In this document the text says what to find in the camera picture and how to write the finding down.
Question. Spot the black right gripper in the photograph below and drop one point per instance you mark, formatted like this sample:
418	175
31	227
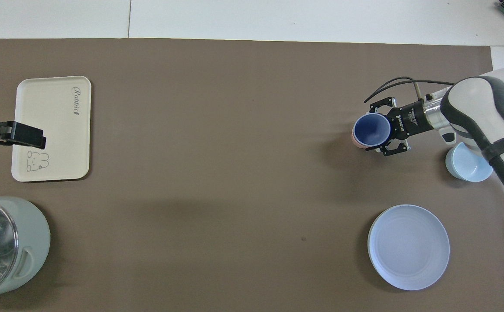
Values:
410	120

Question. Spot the blue ribbed plastic cup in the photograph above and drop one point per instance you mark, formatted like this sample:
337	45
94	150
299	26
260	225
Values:
371	129

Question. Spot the pink plastic cup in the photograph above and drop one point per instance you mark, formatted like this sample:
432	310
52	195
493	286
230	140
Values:
354	139

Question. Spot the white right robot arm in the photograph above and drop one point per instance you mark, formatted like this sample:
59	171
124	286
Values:
473	99

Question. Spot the cream tray with rabbit print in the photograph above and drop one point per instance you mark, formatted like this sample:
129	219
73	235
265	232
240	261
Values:
56	130

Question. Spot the light blue bowl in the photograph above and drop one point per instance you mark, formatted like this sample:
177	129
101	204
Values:
468	167

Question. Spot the pale green rice cooker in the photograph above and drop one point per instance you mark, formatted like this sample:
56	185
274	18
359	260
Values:
30	234

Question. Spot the light blue round plate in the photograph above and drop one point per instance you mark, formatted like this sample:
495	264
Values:
408	247

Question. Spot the brown paper table mat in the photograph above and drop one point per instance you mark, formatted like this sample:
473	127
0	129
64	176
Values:
234	151

